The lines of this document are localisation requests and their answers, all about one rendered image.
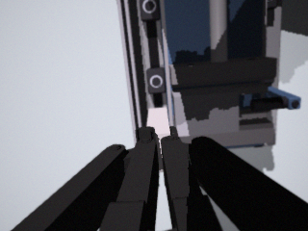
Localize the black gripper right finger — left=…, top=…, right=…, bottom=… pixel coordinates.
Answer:
left=158, top=107, right=308, bottom=231

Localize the grey block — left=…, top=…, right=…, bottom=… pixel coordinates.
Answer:
left=172, top=87, right=239, bottom=137

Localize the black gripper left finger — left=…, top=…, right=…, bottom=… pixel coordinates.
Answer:
left=11, top=108, right=162, bottom=231

